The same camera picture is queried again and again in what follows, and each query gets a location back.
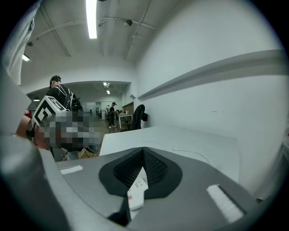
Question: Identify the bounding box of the white charger with cable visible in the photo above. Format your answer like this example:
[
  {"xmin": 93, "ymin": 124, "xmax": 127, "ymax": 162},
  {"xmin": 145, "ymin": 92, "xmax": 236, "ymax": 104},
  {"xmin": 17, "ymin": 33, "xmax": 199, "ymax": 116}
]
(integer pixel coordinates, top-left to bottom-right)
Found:
[{"xmin": 172, "ymin": 148, "xmax": 211, "ymax": 165}]

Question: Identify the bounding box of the person's white shirt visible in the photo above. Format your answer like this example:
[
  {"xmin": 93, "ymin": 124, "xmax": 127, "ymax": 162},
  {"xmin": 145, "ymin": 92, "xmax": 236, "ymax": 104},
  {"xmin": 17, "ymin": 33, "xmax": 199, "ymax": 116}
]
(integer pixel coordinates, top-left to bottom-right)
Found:
[{"xmin": 1, "ymin": 0, "xmax": 44, "ymax": 86}]

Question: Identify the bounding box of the white power strip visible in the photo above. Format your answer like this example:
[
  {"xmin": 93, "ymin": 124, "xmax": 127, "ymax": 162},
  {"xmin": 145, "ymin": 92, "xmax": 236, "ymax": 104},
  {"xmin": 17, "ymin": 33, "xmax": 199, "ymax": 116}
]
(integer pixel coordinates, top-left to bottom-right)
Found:
[{"xmin": 126, "ymin": 167, "xmax": 150, "ymax": 212}]

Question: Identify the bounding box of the black office chair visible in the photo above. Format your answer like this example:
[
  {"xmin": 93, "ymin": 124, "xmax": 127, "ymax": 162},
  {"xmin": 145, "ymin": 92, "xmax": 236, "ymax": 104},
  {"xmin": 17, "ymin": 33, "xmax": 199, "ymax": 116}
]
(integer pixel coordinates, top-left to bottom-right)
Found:
[{"xmin": 131, "ymin": 104, "xmax": 149, "ymax": 130}]

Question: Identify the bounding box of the long ceiling light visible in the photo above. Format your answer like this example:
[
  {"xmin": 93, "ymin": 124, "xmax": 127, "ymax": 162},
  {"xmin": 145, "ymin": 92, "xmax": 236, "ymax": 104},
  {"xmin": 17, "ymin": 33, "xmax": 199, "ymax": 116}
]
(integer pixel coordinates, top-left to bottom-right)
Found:
[{"xmin": 85, "ymin": 0, "xmax": 98, "ymax": 40}]

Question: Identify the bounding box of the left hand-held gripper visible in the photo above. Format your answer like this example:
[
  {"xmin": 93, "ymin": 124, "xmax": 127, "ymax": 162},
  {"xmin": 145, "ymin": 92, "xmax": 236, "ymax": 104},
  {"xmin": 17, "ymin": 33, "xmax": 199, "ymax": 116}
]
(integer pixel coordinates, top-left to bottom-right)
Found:
[{"xmin": 32, "ymin": 95, "xmax": 71, "ymax": 128}]

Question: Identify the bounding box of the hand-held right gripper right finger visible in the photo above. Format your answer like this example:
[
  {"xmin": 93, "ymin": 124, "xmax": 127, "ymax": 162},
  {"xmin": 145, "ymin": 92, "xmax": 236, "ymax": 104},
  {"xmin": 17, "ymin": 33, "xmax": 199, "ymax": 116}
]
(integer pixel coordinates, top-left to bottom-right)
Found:
[{"xmin": 130, "ymin": 147, "xmax": 258, "ymax": 231}]

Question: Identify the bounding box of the patterned wristband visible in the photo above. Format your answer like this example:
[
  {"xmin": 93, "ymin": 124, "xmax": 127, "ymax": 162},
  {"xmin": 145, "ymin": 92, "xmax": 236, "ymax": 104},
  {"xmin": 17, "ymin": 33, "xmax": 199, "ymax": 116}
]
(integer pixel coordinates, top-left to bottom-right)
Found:
[{"xmin": 25, "ymin": 118, "xmax": 37, "ymax": 142}]

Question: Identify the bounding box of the white background desk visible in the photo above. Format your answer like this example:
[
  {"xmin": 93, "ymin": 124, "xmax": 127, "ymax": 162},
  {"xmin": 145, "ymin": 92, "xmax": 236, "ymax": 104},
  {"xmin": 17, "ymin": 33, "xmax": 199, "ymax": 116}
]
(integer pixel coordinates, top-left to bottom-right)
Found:
[{"xmin": 117, "ymin": 112, "xmax": 134, "ymax": 130}]

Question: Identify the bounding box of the person's left forearm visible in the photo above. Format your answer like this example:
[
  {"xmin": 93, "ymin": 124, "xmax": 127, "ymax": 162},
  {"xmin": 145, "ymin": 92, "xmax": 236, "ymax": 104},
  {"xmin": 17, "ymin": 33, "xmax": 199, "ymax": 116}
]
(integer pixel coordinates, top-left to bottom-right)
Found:
[{"xmin": 16, "ymin": 117, "xmax": 51, "ymax": 151}]

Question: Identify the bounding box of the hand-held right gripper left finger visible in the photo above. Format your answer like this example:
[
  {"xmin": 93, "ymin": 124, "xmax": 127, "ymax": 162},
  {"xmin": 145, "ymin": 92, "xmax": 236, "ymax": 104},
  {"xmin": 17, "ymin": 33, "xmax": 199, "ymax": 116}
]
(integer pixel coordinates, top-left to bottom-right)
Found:
[{"xmin": 39, "ymin": 147, "xmax": 145, "ymax": 227}]

